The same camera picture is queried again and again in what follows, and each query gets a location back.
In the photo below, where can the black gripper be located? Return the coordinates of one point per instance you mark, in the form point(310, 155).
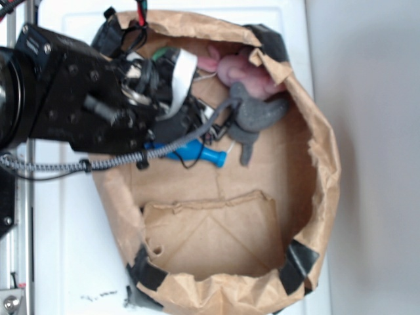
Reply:
point(65, 90)

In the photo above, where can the green textured ball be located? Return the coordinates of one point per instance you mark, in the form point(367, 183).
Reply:
point(161, 52)

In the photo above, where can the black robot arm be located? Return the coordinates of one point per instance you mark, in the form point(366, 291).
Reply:
point(11, 95)

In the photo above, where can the small pink mouse toy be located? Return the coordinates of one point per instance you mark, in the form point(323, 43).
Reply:
point(209, 63)

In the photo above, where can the pink felt mouse toy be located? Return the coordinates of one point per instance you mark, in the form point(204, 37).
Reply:
point(236, 68)

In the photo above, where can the grey felt mouse toy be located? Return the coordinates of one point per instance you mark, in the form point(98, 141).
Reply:
point(253, 116)

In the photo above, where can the blue plastic bottle toy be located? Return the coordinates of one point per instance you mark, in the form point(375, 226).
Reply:
point(194, 151)

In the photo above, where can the brown paper bag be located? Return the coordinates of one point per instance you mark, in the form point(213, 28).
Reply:
point(222, 233)

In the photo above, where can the black tape strip right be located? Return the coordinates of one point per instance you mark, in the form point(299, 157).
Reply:
point(145, 273)

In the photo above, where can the black tape strip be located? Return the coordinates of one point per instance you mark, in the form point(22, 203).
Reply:
point(299, 261)
point(145, 273)

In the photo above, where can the black tape strip left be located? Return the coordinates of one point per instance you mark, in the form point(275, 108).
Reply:
point(299, 261)

